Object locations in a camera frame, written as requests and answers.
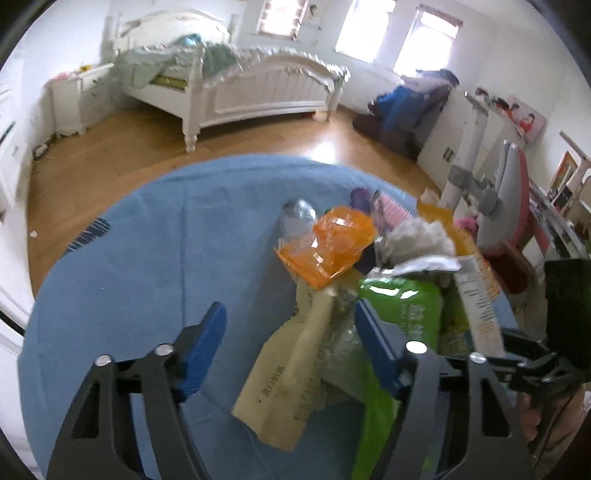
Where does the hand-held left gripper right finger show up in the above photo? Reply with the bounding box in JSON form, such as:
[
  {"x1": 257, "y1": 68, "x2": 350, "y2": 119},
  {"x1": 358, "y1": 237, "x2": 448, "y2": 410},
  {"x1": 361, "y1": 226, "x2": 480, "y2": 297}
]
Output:
[{"x1": 355, "y1": 299, "x2": 536, "y2": 480}]

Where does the white orange carton box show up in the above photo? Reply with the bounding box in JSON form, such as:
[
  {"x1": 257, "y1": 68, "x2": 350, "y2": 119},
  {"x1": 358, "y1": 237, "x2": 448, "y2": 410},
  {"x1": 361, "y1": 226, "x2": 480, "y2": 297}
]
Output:
[{"x1": 455, "y1": 254, "x2": 506, "y2": 356}]

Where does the white bed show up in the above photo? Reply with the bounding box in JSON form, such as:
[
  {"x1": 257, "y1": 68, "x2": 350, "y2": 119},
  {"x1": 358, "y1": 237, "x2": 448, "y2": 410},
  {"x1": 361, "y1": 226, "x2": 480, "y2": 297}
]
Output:
[{"x1": 113, "y1": 10, "x2": 351, "y2": 153}]

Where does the low white cabinet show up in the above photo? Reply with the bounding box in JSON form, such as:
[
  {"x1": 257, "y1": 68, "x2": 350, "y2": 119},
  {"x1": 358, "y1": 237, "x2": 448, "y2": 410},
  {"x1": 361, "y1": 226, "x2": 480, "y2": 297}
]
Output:
[{"x1": 418, "y1": 92, "x2": 469, "y2": 195}]

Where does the orange plastic wrapper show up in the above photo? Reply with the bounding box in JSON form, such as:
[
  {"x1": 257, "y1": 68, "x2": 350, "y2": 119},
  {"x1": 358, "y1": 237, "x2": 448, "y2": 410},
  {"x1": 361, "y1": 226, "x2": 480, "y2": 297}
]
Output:
[{"x1": 273, "y1": 205, "x2": 377, "y2": 289}]

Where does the clear crinkled plastic bag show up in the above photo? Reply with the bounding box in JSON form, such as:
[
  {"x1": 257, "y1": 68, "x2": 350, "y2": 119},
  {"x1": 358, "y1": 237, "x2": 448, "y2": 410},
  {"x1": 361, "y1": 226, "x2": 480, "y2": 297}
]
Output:
[{"x1": 318, "y1": 286, "x2": 384, "y2": 407}]

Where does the dark armchair with clothes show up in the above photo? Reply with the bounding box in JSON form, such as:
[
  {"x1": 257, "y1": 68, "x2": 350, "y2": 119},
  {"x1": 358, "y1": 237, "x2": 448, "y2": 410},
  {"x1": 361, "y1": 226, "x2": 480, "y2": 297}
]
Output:
[{"x1": 353, "y1": 69, "x2": 460, "y2": 160}]

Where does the white crumpled tissue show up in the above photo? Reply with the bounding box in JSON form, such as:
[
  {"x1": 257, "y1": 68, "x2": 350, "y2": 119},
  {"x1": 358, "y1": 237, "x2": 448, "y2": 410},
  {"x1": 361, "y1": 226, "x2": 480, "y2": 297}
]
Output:
[{"x1": 383, "y1": 217, "x2": 458, "y2": 268}]

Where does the framed picture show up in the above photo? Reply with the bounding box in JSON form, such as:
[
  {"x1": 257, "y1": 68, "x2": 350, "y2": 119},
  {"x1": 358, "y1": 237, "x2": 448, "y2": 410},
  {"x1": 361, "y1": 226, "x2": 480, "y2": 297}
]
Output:
[{"x1": 550, "y1": 151, "x2": 580, "y2": 195}]

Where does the window with blind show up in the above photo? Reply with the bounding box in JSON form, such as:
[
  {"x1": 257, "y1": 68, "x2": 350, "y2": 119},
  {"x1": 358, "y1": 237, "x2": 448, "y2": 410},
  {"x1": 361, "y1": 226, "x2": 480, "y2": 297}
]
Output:
[{"x1": 256, "y1": 0, "x2": 309, "y2": 40}]

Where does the yellow green packet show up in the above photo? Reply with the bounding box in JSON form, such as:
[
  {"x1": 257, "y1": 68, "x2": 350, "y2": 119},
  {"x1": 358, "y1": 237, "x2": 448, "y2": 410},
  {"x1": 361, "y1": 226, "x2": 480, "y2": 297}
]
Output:
[{"x1": 438, "y1": 277, "x2": 476, "y2": 356}]

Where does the cartoon wall poster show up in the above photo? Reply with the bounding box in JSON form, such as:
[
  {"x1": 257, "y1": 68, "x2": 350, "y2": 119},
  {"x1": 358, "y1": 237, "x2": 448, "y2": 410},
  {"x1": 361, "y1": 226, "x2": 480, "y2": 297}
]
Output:
[{"x1": 475, "y1": 88, "x2": 548, "y2": 144}]

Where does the purple wrapper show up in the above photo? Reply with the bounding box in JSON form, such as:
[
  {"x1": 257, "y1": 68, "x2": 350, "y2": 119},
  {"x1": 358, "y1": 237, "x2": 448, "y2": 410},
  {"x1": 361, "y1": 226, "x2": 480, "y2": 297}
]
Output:
[{"x1": 348, "y1": 187, "x2": 384, "y2": 217}]

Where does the blue tablecloth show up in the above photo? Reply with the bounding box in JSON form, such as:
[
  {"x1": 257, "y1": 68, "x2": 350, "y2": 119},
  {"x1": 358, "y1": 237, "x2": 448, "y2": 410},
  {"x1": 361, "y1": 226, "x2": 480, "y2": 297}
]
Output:
[{"x1": 18, "y1": 154, "x2": 522, "y2": 480}]

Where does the beige paper packet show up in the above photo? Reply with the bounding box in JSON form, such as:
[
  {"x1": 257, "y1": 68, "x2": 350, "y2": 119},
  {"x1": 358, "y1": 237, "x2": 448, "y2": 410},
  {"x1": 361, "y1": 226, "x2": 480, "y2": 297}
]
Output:
[{"x1": 231, "y1": 277, "x2": 342, "y2": 450}]

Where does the light green blanket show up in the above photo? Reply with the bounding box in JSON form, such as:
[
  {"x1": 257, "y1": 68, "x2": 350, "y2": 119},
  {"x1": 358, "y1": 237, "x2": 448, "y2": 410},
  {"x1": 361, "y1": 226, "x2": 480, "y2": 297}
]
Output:
[{"x1": 115, "y1": 44, "x2": 241, "y2": 88}]

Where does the person's right hand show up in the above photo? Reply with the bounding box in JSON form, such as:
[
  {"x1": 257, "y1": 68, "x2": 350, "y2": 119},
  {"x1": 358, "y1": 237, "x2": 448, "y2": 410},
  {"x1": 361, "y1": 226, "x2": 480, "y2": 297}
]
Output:
[{"x1": 521, "y1": 387, "x2": 591, "y2": 456}]

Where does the green foil packet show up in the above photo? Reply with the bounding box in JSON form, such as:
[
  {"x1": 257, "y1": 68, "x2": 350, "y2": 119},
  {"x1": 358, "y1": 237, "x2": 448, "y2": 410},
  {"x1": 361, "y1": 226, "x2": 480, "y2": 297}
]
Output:
[{"x1": 358, "y1": 256, "x2": 462, "y2": 480}]

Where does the bright window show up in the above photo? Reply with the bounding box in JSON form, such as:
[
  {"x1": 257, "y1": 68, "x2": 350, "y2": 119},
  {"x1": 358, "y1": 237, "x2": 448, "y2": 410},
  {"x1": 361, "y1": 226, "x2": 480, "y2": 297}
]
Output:
[
  {"x1": 335, "y1": 0, "x2": 398, "y2": 65},
  {"x1": 392, "y1": 4, "x2": 462, "y2": 77}
]

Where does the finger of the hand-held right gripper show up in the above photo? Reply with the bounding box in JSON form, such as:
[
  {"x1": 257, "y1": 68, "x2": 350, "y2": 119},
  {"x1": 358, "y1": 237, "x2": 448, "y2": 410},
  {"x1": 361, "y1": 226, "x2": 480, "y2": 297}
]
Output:
[
  {"x1": 501, "y1": 329, "x2": 561, "y2": 364},
  {"x1": 507, "y1": 357, "x2": 579, "y2": 403}
]

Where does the grey pink child chair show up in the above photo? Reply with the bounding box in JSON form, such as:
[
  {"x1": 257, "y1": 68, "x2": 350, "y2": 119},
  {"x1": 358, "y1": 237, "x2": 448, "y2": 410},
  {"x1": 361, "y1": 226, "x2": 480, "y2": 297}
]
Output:
[{"x1": 436, "y1": 90, "x2": 555, "y2": 305}]

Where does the clear plastic bottle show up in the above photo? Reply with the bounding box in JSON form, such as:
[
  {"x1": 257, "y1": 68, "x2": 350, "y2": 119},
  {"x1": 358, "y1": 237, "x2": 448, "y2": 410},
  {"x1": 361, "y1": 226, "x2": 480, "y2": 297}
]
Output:
[{"x1": 279, "y1": 198, "x2": 318, "y2": 245}]

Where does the white wardrobe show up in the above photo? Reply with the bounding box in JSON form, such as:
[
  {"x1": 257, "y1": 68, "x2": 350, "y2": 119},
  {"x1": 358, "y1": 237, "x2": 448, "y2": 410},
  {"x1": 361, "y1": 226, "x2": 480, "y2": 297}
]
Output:
[{"x1": 0, "y1": 55, "x2": 29, "y2": 222}]

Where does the white nightstand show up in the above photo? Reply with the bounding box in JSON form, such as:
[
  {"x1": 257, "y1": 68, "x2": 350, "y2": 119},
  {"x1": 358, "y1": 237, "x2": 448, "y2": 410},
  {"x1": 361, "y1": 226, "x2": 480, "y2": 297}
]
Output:
[{"x1": 78, "y1": 64, "x2": 116, "y2": 127}]

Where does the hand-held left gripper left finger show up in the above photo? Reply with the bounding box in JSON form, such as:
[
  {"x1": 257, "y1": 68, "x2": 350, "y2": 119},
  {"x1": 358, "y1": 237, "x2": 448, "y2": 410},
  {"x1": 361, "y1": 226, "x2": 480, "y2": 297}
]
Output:
[{"x1": 46, "y1": 301, "x2": 228, "y2": 480}]

